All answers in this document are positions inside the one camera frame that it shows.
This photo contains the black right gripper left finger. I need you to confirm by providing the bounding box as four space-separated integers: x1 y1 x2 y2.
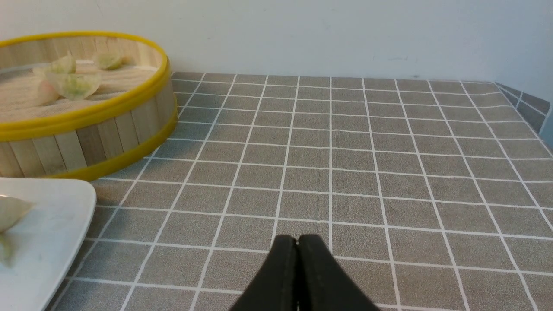
230 235 298 311

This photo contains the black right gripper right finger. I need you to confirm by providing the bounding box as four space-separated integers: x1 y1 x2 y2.
297 234 379 311

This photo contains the white rectangular plate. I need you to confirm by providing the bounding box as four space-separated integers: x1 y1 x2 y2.
0 178 97 311

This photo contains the pale green dumpling on plate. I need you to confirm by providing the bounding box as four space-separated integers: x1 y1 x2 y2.
0 196 35 233
45 73 102 101

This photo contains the grey checked tablecloth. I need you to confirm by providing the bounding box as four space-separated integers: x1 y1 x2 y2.
48 72 553 311

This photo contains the bamboo steamer basket yellow rim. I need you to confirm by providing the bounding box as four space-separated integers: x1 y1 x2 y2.
1 32 178 181

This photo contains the pale green dumpling in steamer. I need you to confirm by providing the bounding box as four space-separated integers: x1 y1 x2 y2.
93 53 123 70
32 54 77 77

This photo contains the pinkish dumpling in steamer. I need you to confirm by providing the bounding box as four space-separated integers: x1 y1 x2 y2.
35 79 60 106

